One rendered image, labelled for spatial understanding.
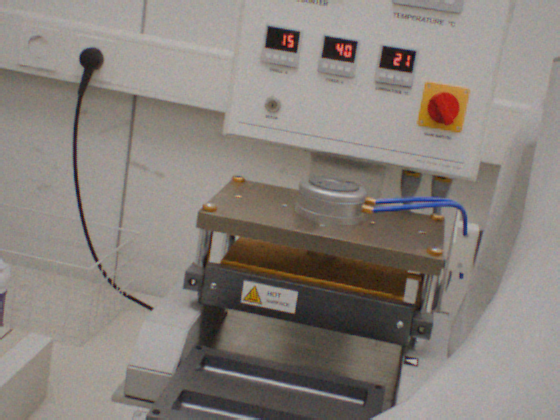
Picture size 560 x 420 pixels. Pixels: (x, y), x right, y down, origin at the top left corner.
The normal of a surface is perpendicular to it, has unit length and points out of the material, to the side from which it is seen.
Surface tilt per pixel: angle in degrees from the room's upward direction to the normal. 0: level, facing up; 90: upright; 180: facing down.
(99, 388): 0
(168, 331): 41
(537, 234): 82
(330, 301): 90
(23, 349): 3
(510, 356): 61
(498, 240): 109
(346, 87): 90
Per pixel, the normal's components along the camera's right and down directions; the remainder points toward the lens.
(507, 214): -0.68, 0.40
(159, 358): 0.01, -0.58
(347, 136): -0.17, 0.23
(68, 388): 0.15, -0.95
